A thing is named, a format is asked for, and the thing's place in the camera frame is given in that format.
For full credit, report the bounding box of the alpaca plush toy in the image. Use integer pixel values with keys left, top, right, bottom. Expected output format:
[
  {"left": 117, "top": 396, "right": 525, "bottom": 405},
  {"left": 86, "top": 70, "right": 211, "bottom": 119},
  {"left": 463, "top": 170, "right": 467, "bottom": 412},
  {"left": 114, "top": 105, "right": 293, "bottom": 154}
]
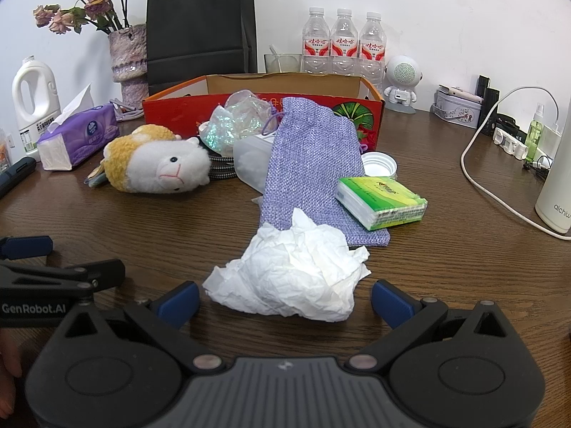
[{"left": 102, "top": 124, "right": 211, "bottom": 194}]

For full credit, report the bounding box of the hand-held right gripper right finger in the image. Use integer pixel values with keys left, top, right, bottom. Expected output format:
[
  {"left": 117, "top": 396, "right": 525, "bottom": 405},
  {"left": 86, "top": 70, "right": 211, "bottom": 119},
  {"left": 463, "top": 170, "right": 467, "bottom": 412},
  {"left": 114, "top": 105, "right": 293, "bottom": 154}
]
[{"left": 345, "top": 278, "right": 519, "bottom": 374}]

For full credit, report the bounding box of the purple burlap pouch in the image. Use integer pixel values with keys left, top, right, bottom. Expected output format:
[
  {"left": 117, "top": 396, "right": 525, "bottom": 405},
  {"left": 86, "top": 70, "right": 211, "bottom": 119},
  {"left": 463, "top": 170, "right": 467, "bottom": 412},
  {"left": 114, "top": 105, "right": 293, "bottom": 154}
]
[{"left": 259, "top": 97, "right": 391, "bottom": 247}]

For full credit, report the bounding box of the grey tin box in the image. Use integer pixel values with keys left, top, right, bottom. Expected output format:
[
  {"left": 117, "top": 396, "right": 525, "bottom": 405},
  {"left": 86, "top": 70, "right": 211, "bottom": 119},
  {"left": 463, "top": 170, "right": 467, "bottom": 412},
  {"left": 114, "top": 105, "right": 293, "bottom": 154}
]
[{"left": 430, "top": 89, "right": 485, "bottom": 129}]

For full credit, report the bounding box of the fuzzy purple vase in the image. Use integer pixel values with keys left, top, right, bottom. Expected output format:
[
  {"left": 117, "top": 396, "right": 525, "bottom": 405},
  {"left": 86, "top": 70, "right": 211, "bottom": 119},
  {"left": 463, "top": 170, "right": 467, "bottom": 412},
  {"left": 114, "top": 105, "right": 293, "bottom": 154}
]
[{"left": 108, "top": 24, "right": 149, "bottom": 108}]

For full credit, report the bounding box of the purple cable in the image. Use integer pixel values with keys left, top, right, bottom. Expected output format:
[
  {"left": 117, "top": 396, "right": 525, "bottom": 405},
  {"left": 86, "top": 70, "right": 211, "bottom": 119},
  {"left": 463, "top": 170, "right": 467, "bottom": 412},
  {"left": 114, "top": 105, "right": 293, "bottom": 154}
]
[{"left": 109, "top": 98, "right": 146, "bottom": 121}]

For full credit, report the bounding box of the white power cable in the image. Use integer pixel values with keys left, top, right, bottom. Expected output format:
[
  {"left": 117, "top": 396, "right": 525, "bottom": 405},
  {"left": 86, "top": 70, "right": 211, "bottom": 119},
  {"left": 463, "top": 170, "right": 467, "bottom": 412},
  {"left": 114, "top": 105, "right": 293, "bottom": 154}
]
[{"left": 461, "top": 86, "right": 571, "bottom": 241}]

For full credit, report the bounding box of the white tissue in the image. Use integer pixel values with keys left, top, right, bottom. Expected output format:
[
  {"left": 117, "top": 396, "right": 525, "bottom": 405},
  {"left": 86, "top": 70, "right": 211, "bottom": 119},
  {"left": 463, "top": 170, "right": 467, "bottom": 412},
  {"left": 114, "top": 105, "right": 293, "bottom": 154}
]
[{"left": 203, "top": 207, "right": 372, "bottom": 322}]

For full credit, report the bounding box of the green spray bottle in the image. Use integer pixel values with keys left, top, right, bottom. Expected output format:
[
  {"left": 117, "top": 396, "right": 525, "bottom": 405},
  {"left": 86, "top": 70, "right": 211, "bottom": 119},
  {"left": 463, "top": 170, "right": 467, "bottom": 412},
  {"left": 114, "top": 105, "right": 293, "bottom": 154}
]
[{"left": 525, "top": 102, "right": 547, "bottom": 163}]

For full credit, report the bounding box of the white charger block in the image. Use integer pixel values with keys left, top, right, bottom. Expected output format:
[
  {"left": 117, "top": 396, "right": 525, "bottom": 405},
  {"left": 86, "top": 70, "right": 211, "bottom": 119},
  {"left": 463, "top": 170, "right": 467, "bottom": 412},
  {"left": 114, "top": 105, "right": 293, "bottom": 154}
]
[{"left": 537, "top": 120, "right": 564, "bottom": 161}]

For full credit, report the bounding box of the white robot speaker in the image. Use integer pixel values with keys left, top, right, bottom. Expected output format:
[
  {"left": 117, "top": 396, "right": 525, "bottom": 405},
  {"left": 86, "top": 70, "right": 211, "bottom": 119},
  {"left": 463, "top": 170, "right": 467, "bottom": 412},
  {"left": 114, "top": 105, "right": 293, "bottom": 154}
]
[{"left": 383, "top": 55, "right": 424, "bottom": 112}]

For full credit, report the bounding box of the person's left hand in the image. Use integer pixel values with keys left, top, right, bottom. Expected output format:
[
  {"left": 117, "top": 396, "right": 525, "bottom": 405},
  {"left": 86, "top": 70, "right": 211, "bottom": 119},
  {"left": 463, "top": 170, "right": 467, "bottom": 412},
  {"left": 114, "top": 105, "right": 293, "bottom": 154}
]
[{"left": 0, "top": 333, "right": 24, "bottom": 416}]

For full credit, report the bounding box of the white handheld device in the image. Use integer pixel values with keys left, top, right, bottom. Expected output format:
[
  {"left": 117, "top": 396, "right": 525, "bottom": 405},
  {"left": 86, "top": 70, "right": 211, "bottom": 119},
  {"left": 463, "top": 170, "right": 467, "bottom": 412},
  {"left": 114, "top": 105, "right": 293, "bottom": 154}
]
[{"left": 437, "top": 84, "right": 485, "bottom": 104}]

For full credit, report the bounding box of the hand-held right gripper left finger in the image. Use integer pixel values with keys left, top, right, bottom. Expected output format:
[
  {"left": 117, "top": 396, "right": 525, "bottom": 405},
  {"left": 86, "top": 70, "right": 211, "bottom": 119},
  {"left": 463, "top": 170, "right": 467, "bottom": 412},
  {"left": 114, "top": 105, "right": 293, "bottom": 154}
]
[{"left": 58, "top": 279, "right": 224, "bottom": 374}]

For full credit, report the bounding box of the white power strip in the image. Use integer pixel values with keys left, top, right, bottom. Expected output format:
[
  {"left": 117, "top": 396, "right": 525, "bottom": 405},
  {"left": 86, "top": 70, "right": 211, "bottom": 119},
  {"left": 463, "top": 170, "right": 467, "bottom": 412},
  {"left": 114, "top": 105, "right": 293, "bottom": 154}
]
[{"left": 492, "top": 127, "right": 529, "bottom": 159}]

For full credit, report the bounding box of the translucent plastic jar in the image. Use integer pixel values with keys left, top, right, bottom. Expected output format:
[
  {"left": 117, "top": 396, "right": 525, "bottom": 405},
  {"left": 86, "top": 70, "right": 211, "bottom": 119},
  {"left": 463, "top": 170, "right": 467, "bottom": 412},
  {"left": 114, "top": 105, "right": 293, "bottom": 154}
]
[{"left": 232, "top": 136, "right": 275, "bottom": 194}]

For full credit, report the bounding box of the red green festive decoration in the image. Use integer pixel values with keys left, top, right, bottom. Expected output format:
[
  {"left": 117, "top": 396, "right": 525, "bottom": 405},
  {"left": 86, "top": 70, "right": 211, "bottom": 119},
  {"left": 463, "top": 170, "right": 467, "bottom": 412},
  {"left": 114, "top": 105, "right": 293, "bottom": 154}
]
[{"left": 332, "top": 100, "right": 381, "bottom": 152}]

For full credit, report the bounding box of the white thermos bottle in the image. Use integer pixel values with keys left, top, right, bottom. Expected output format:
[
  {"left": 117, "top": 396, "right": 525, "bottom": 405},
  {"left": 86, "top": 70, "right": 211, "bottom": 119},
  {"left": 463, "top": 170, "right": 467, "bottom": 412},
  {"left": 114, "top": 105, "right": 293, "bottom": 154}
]
[{"left": 534, "top": 80, "right": 571, "bottom": 235}]

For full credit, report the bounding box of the glass cup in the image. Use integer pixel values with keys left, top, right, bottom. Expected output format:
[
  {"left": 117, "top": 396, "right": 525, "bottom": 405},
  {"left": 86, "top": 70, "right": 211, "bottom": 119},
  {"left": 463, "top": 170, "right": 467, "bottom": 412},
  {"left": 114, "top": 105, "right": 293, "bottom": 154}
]
[{"left": 264, "top": 53, "right": 303, "bottom": 74}]

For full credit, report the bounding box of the red cardboard box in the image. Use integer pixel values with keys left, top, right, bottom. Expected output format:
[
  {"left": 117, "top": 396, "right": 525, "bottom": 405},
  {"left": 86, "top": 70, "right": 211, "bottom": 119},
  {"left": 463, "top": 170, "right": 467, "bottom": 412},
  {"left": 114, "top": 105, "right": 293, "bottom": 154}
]
[{"left": 142, "top": 73, "right": 385, "bottom": 152}]

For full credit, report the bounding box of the orange packet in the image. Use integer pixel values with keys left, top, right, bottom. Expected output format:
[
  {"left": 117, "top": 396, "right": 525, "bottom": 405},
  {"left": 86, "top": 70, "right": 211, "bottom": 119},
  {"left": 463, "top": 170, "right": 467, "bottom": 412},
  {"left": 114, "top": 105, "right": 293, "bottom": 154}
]
[{"left": 0, "top": 127, "right": 15, "bottom": 174}]

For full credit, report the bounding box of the purple tissue pack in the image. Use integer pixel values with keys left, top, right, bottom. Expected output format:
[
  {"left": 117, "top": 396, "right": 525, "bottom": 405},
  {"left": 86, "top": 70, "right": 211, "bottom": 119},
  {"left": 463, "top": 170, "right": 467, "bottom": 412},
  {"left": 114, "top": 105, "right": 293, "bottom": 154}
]
[{"left": 36, "top": 82, "right": 119, "bottom": 172}]

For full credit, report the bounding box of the white jar lid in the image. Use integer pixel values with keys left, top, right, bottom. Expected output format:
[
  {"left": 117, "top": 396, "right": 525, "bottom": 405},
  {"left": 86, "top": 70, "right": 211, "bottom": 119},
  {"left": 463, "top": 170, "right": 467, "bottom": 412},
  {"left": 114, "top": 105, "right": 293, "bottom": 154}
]
[{"left": 360, "top": 152, "right": 397, "bottom": 180}]

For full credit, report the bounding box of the black white braided cable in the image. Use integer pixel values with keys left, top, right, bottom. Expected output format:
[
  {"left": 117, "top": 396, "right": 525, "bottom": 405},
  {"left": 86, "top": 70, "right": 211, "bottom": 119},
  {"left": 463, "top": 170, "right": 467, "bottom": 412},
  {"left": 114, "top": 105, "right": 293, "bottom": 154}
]
[{"left": 207, "top": 152, "right": 237, "bottom": 183}]

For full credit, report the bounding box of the water bottle red label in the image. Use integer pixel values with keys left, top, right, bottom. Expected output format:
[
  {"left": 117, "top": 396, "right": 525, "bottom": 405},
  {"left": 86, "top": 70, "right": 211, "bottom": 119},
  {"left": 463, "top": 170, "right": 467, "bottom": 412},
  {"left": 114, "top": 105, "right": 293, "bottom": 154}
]
[
  {"left": 302, "top": 6, "right": 332, "bottom": 74},
  {"left": 358, "top": 11, "right": 388, "bottom": 92},
  {"left": 330, "top": 8, "right": 360, "bottom": 76}
]

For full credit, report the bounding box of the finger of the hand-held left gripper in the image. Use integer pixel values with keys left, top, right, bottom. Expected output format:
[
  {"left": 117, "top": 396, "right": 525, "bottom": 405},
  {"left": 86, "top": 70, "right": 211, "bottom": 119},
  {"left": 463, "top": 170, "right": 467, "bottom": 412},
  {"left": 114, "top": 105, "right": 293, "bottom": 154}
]
[
  {"left": 0, "top": 259, "right": 126, "bottom": 297},
  {"left": 0, "top": 235, "right": 55, "bottom": 262}
]

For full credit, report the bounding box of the white detergent bottle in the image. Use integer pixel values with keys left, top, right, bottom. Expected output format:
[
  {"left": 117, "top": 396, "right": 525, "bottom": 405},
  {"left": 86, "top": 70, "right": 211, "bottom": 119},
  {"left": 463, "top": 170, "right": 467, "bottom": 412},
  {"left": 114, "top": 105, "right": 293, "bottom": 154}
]
[{"left": 11, "top": 56, "right": 62, "bottom": 152}]

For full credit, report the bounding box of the green tissue packet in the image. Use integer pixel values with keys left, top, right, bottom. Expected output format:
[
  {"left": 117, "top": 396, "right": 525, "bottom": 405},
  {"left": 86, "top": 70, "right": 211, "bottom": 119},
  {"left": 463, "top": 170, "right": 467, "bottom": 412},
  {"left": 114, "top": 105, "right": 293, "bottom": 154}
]
[{"left": 334, "top": 176, "right": 428, "bottom": 231}]

